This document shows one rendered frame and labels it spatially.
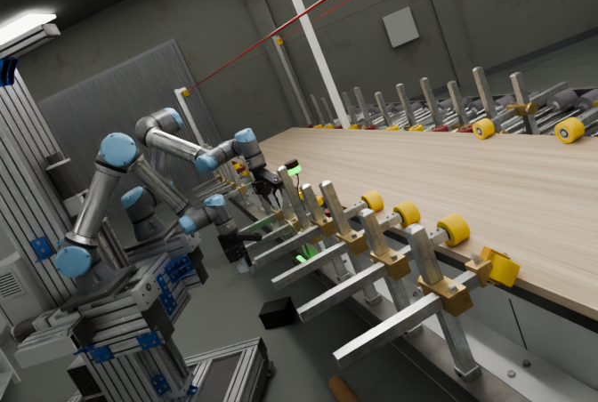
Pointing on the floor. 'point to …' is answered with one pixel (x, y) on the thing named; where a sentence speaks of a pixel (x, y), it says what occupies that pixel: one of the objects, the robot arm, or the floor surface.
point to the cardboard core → (342, 389)
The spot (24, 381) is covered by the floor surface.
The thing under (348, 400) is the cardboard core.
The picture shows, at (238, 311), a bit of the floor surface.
